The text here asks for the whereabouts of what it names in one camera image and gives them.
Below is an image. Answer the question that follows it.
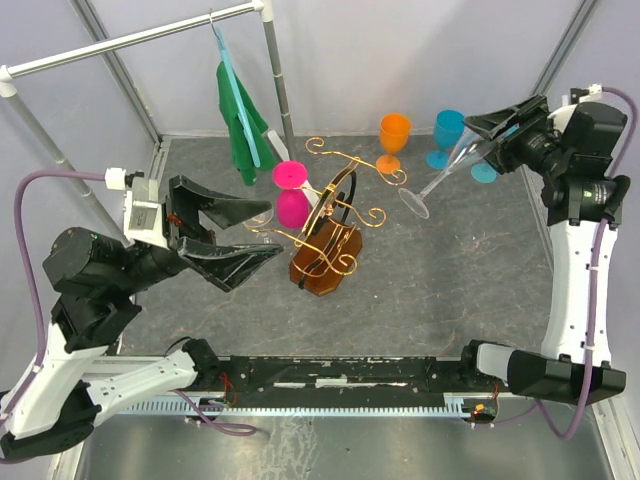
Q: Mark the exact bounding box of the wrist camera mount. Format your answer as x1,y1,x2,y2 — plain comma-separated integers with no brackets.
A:
558,83,603,116
105,168,168,249

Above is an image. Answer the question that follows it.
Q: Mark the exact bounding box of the gold wire wine glass rack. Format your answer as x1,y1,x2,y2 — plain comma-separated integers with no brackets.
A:
275,137,408,297

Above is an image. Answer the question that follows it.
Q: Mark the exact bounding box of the clear wine glass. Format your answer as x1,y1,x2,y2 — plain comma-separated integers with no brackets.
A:
243,209,276,244
398,130,493,219

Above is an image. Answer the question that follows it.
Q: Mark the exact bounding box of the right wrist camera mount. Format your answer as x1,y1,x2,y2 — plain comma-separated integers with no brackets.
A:
558,83,603,116

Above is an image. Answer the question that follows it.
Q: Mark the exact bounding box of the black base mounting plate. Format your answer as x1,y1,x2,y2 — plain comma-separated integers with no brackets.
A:
187,356,506,410

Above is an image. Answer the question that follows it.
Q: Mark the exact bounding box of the light blue clothes hanger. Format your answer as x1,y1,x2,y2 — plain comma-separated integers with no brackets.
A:
209,12,261,168

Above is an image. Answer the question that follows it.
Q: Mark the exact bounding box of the white clothes rail frame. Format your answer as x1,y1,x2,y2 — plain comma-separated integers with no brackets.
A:
0,0,296,236

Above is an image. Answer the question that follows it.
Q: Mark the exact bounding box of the clear wine glass left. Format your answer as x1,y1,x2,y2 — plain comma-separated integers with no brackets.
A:
243,209,276,244

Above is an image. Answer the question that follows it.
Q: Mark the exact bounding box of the clear wine glass front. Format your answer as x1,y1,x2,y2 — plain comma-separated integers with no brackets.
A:
398,130,493,219

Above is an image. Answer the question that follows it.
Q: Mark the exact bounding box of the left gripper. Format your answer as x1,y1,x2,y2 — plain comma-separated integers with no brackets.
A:
116,171,290,294

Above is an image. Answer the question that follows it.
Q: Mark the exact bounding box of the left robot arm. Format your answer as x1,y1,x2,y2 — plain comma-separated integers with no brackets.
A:
1,169,281,463

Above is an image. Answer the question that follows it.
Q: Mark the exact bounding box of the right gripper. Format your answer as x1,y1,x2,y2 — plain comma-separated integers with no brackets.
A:
462,93,571,179

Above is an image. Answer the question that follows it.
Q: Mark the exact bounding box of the blue wine glass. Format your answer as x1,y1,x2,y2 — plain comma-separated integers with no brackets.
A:
426,109,465,170
471,162,498,184

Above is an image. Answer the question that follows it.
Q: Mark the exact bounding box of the orange wine glass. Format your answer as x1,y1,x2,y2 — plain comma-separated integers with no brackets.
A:
376,113,411,175

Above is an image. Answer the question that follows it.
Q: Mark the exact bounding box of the pink wine glass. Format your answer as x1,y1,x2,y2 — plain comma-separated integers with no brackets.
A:
272,161,310,229

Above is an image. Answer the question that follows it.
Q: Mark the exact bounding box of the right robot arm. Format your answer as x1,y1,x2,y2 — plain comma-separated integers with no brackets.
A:
457,95,630,405

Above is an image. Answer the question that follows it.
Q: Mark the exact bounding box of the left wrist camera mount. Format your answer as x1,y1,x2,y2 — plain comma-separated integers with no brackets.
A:
105,168,168,249

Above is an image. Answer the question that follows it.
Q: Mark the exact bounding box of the green cloth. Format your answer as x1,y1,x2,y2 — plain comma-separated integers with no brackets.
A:
216,62,276,186

